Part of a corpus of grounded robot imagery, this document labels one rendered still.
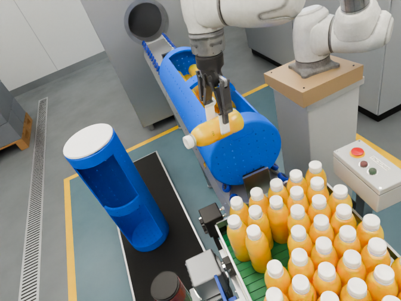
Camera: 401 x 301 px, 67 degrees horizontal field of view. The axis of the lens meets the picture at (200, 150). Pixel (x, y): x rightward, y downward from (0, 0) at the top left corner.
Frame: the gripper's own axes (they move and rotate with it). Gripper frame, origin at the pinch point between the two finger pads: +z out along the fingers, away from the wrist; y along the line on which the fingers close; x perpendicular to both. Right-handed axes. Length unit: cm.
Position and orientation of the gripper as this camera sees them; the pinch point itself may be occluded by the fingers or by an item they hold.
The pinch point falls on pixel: (217, 119)
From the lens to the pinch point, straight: 92.1
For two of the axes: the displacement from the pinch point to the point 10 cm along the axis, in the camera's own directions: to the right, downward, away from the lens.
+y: 5.3, 4.1, -7.5
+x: 8.4, -4.0, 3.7
